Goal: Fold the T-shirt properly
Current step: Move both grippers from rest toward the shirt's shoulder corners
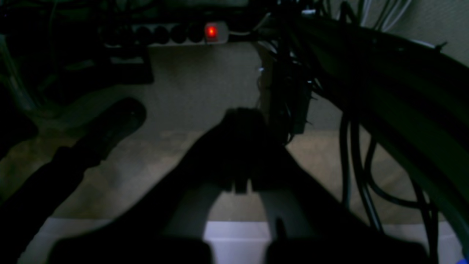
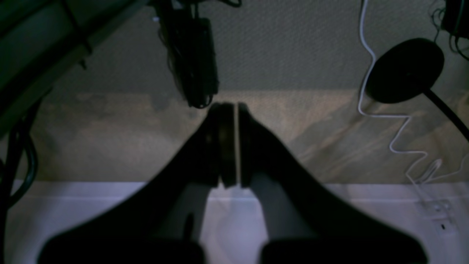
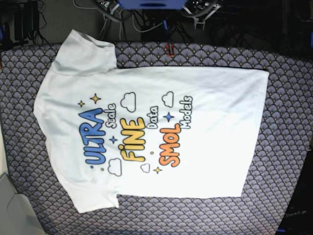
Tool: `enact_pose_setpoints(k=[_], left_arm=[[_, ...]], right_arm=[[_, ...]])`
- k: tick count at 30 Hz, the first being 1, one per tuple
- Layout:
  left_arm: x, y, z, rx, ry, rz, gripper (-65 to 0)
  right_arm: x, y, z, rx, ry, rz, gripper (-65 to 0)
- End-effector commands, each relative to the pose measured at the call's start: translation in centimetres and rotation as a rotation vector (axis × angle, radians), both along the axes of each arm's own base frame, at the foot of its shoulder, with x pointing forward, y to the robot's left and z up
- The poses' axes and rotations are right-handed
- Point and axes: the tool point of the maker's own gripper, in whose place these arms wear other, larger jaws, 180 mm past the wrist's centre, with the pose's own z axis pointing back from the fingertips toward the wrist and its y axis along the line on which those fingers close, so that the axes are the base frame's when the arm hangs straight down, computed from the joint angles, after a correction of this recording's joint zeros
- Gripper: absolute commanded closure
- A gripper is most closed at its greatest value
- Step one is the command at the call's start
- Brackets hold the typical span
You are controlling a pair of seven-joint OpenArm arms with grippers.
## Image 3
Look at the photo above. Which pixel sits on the white printed T-shirt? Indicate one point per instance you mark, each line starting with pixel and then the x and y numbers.
pixel 180 132

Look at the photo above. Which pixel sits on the red black clamp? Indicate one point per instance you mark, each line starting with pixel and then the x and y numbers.
pixel 170 50

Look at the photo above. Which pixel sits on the blue box at top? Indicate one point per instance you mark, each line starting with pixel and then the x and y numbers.
pixel 152 4

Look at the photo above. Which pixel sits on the purple fan-pattern table mat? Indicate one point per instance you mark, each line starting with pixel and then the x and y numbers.
pixel 281 149

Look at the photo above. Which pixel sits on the grey plastic bin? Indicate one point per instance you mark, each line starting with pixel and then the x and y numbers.
pixel 17 216

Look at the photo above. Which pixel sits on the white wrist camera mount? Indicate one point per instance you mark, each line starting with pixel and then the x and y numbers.
pixel 202 12

